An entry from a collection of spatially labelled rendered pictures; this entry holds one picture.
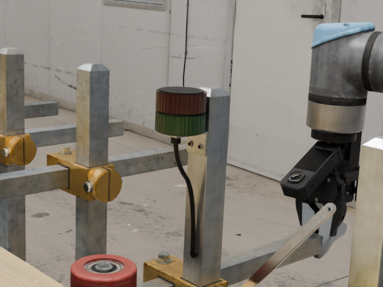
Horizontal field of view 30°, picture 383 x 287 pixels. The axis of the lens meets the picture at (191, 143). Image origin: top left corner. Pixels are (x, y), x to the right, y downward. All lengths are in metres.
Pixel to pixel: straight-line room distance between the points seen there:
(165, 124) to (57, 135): 0.58
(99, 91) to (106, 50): 5.15
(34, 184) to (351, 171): 0.49
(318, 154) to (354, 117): 0.08
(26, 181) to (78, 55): 5.57
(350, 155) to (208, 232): 0.35
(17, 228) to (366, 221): 0.76
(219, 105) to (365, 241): 0.25
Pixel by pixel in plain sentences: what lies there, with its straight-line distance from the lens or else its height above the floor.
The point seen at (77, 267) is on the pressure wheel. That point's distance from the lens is 0.88.
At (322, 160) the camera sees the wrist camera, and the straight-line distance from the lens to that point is 1.11.
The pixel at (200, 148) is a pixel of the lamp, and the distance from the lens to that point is 0.86.
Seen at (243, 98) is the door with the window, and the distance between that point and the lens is 4.82.
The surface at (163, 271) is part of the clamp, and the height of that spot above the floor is 0.87.
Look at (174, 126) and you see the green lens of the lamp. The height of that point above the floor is 1.08.
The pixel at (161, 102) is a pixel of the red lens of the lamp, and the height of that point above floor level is 1.11.
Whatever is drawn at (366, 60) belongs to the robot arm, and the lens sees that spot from 1.07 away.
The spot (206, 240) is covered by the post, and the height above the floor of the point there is 0.93.
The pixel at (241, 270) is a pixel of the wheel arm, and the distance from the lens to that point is 1.04.
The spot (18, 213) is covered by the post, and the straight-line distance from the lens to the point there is 1.33.
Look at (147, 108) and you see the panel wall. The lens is 5.72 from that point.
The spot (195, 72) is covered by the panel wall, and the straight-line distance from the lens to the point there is 5.19.
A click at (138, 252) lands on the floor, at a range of 3.37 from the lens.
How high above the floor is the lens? 1.25
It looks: 13 degrees down
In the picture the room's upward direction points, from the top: 3 degrees clockwise
